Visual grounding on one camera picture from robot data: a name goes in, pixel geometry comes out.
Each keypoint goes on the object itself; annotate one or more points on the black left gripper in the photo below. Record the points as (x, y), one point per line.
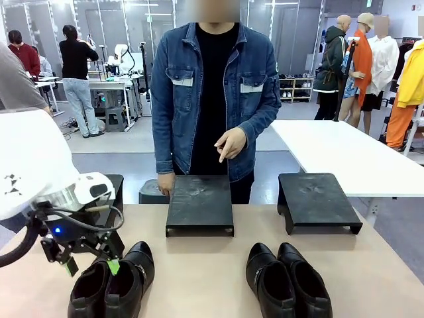
(83, 233)

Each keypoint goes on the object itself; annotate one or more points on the denim-sleeved left forearm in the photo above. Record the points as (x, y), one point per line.
(263, 122)

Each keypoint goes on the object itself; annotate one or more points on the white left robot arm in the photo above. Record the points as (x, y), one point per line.
(33, 159)

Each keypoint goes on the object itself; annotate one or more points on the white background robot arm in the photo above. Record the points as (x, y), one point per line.
(90, 41)
(121, 56)

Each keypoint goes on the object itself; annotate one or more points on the denim-sleeved right forearm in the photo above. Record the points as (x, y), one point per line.
(165, 152)

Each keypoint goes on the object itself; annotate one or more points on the black shoe stand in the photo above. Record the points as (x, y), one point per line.
(118, 189)
(198, 205)
(314, 202)

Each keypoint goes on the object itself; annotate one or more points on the person in grey shirt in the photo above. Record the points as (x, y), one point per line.
(16, 83)

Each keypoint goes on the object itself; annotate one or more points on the person in black top, jeans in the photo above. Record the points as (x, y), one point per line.
(77, 66)

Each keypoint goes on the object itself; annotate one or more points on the person in light blue shirt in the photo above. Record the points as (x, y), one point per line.
(45, 66)

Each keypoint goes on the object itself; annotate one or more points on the person in red sweater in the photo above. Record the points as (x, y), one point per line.
(26, 56)

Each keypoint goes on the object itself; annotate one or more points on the person in denim jacket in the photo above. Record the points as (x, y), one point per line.
(215, 83)

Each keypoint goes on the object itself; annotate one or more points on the person's right hand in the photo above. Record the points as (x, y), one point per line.
(165, 183)

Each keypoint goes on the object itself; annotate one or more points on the person's left hand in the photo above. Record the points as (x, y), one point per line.
(235, 142)

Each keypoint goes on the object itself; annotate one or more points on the white plastic bag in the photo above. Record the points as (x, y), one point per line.
(101, 125)

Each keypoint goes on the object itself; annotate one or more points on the grey step stool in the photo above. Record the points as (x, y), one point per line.
(116, 119)

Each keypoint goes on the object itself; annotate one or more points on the white background workbench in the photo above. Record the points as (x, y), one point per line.
(112, 84)

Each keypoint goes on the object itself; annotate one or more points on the white background desk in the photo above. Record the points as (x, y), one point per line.
(49, 83)

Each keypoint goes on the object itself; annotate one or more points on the black tripod pole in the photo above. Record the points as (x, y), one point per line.
(144, 73)

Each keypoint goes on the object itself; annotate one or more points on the wooden shoe rack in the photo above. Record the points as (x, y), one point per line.
(296, 87)

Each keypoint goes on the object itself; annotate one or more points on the large white table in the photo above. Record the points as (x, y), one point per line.
(348, 149)

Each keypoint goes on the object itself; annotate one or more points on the mannequin in dark green hoodie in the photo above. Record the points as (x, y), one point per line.
(331, 66)

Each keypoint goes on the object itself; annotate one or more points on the mannequin in orange top, cap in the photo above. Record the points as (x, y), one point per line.
(361, 66)

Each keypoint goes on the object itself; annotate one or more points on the mannequin in white shirt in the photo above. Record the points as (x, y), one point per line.
(384, 63)

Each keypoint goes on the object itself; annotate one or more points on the mannequin in yellow hoodie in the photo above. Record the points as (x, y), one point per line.
(409, 86)

